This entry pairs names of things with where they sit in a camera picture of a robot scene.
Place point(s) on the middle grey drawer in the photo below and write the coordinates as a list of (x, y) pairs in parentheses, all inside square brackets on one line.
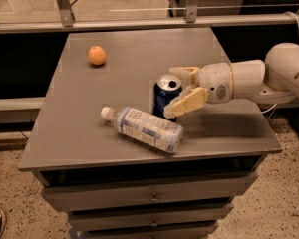
[(149, 217)]

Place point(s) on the clear plastic water bottle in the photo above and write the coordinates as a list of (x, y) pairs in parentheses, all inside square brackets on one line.
[(154, 131)]

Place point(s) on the bottom grey drawer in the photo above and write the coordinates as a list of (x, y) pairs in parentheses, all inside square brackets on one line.
[(200, 229)]

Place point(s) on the orange fruit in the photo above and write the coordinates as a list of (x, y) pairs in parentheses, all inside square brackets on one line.
[(96, 55)]

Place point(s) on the top grey drawer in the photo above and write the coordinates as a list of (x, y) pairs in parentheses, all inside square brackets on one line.
[(147, 192)]

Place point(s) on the blue pepsi can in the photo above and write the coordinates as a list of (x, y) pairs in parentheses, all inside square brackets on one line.
[(165, 89)]

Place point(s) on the grey drawer cabinet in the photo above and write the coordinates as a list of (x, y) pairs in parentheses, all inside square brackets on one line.
[(118, 171)]

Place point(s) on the grey drawer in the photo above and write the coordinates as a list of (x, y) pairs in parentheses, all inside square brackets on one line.
[(200, 229), (147, 192), (149, 217)]

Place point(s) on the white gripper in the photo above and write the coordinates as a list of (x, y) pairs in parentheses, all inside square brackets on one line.
[(215, 82)]

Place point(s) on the metal railing frame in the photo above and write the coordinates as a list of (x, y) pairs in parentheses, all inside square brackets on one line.
[(26, 16)]

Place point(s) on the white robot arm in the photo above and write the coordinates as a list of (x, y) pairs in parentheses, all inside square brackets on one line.
[(275, 80)]

